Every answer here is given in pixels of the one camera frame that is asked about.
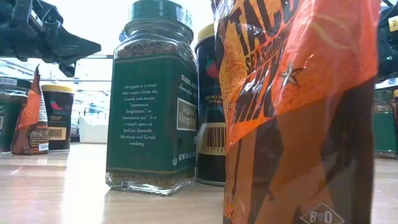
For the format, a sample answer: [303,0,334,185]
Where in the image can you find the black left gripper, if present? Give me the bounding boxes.
[0,0,102,78]

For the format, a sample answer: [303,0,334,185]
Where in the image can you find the yellow-lidded black spice jar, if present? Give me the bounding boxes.
[193,23,227,187]
[391,89,398,128]
[40,83,76,152]

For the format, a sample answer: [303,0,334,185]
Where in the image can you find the orange taco seasoning packet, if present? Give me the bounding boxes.
[10,64,50,156]
[211,0,382,224]

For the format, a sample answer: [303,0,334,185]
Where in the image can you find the green-lidded oregano glass jar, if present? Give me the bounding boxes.
[104,0,198,196]
[0,76,32,154]
[372,89,398,159]

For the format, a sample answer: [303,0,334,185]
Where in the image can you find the white plastic bin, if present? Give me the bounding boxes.
[78,115,109,144]

